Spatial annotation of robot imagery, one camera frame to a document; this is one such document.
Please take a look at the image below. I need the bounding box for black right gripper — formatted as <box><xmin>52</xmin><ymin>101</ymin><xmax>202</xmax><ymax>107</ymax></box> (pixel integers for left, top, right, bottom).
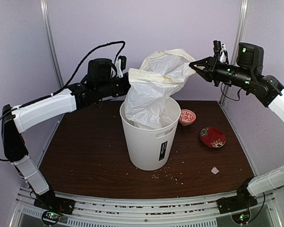
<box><xmin>189</xmin><ymin>52</ymin><xmax>254</xmax><ymax>89</ymax></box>

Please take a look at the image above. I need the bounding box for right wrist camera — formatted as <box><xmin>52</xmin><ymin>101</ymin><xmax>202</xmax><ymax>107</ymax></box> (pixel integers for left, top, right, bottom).
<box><xmin>213</xmin><ymin>40</ymin><xmax>229</xmax><ymax>64</ymax></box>

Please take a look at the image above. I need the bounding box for black braided left cable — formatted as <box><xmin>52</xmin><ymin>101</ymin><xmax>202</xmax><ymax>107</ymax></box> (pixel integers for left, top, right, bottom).
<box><xmin>0</xmin><ymin>41</ymin><xmax>126</xmax><ymax>162</ymax></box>

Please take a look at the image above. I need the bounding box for right aluminium frame post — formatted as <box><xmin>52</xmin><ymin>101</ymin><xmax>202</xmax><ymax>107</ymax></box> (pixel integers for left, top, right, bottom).
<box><xmin>219</xmin><ymin>0</ymin><xmax>250</xmax><ymax>107</ymax></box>

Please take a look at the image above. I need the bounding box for red floral plate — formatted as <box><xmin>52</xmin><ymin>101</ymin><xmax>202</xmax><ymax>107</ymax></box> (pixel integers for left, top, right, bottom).
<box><xmin>199</xmin><ymin>127</ymin><xmax>226</xmax><ymax>148</ymax></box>

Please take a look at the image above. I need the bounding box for aluminium frame post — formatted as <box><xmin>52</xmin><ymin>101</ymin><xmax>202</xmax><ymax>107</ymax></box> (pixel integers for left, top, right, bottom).
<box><xmin>219</xmin><ymin>0</ymin><xmax>250</xmax><ymax>107</ymax></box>
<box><xmin>40</xmin><ymin>0</ymin><xmax>64</xmax><ymax>87</ymax></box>

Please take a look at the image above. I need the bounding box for aluminium front rail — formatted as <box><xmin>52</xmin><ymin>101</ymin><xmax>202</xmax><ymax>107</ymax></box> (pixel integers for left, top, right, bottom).
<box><xmin>8</xmin><ymin>188</ymin><xmax>282</xmax><ymax>227</ymax></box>

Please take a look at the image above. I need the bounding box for translucent white trash bag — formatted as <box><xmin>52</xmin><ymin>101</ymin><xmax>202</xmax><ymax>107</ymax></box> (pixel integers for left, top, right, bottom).
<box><xmin>124</xmin><ymin>49</ymin><xmax>195</xmax><ymax>130</ymax></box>

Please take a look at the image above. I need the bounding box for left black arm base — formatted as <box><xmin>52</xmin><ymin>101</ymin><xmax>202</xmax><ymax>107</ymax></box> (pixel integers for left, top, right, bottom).
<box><xmin>33</xmin><ymin>187</ymin><xmax>75</xmax><ymax>215</ymax></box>

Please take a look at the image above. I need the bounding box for white plastic trash bin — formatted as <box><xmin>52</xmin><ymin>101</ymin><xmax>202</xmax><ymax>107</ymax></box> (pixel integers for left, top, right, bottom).
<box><xmin>119</xmin><ymin>97</ymin><xmax>181</xmax><ymax>171</ymax></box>

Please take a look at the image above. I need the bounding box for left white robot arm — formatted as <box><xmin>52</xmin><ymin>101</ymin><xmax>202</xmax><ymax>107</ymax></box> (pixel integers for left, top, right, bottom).
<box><xmin>1</xmin><ymin>56</ymin><xmax>130</xmax><ymax>210</ymax></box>

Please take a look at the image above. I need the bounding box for small pink paper scrap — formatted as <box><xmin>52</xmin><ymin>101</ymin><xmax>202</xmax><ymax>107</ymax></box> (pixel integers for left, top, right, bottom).
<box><xmin>211</xmin><ymin>167</ymin><xmax>219</xmax><ymax>175</ymax></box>

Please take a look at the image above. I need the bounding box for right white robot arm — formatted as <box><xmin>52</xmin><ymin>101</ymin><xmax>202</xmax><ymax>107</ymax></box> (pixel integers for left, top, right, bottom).
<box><xmin>189</xmin><ymin>40</ymin><xmax>284</xmax><ymax>209</ymax></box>

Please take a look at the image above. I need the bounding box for red white patterned bowl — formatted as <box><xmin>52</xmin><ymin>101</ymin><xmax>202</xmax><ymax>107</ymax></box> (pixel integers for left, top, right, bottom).
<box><xmin>179</xmin><ymin>109</ymin><xmax>196</xmax><ymax>126</ymax></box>

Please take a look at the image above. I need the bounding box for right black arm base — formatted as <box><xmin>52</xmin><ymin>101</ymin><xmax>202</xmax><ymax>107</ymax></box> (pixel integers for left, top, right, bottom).
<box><xmin>217</xmin><ymin>181</ymin><xmax>257</xmax><ymax>214</ymax></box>

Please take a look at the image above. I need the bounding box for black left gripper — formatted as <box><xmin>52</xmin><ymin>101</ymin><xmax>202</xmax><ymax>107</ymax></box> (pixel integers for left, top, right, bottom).
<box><xmin>97</xmin><ymin>71</ymin><xmax>143</xmax><ymax>98</ymax></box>

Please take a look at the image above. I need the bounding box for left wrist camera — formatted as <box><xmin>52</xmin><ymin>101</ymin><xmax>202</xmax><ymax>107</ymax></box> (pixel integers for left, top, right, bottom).
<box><xmin>114</xmin><ymin>56</ymin><xmax>127</xmax><ymax>78</ymax></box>

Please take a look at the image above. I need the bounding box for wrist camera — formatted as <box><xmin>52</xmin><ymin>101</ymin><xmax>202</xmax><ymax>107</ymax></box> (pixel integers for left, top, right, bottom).
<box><xmin>114</xmin><ymin>56</ymin><xmax>127</xmax><ymax>78</ymax></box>
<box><xmin>213</xmin><ymin>40</ymin><xmax>229</xmax><ymax>64</ymax></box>

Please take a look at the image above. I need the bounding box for left aluminium frame post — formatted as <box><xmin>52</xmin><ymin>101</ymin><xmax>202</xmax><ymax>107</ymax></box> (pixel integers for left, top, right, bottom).
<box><xmin>40</xmin><ymin>0</ymin><xmax>64</xmax><ymax>87</ymax></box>

